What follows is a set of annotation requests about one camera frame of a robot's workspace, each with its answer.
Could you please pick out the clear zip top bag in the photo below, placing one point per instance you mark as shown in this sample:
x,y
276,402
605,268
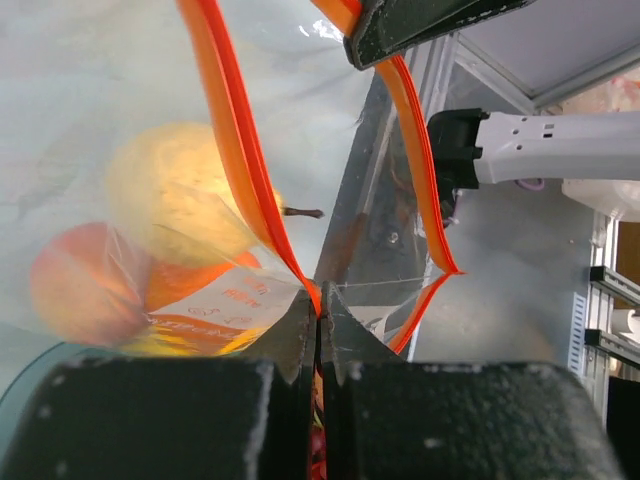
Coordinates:
x,y
329,165

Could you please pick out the yellow toy lemon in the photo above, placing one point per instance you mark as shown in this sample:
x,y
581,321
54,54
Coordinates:
x,y
167,191

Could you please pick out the toy peach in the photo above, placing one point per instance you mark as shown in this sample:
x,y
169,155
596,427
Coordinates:
x,y
88,285

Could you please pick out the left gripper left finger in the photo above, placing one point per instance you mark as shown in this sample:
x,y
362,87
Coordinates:
x,y
106,416

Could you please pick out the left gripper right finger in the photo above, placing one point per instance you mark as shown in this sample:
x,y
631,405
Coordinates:
x,y
386,418

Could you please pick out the teal plastic container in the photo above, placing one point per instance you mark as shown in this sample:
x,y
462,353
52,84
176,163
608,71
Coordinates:
x,y
25,382

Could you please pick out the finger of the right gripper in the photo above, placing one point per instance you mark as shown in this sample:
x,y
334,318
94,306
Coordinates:
x,y
386,28

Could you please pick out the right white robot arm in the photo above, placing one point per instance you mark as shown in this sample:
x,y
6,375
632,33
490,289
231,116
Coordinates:
x,y
596,155

